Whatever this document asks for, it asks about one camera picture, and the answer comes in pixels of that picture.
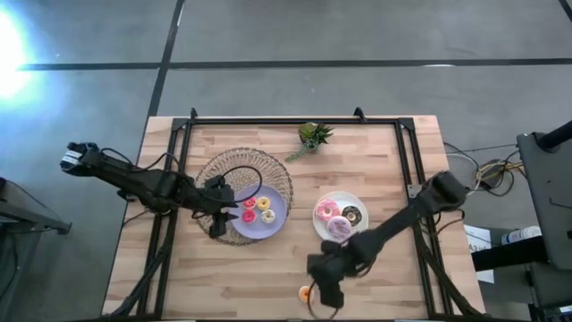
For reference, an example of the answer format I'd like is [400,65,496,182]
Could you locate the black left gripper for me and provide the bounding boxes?
[196,187,240,239]

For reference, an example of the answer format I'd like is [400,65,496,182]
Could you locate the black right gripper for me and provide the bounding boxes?
[307,236,366,309]

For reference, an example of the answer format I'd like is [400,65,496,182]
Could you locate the lilac donut chocolate drizzle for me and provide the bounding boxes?
[326,216,353,242]

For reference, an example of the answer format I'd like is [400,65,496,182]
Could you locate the chocolate frosted donut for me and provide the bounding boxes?
[341,205,364,227]

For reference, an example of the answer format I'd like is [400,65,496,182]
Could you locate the pink frosted donut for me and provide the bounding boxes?
[315,199,341,223]

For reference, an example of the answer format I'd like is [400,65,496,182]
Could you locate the lavender round plate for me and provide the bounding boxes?
[231,184,288,241]

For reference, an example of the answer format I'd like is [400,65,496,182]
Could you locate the round woven placemat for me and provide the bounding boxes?
[194,147,295,246]

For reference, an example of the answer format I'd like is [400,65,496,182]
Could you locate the white round plate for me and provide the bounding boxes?
[312,191,370,242]

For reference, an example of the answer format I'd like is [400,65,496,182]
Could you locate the small potted green plant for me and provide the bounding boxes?
[285,121,335,163]

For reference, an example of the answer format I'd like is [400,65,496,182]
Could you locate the white paper sheet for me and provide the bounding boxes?
[463,223,495,284]

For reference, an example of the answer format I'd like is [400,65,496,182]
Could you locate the black shelf board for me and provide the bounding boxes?
[471,235,549,272]

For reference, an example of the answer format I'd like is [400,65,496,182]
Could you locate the white bottle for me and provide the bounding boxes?
[500,225,543,246]

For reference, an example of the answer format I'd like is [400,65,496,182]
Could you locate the grey side table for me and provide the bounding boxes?
[0,177,72,236]

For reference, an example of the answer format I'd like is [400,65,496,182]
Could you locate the grey equipment cart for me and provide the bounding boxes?
[517,120,572,269]

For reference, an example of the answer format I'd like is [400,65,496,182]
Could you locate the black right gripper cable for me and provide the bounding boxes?
[307,281,341,321]

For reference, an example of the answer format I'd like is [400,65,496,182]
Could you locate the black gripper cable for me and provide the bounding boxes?
[307,281,341,321]
[216,165,265,205]

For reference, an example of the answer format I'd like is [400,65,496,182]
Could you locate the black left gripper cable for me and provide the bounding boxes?
[216,165,265,205]

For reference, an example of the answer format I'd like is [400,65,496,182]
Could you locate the black aluminium rig frame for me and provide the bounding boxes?
[106,106,491,321]

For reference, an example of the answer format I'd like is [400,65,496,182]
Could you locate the wire mesh basket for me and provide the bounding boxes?
[444,151,480,191]

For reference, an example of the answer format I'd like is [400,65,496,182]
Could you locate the power strip with cables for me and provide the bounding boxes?
[477,151,525,198]

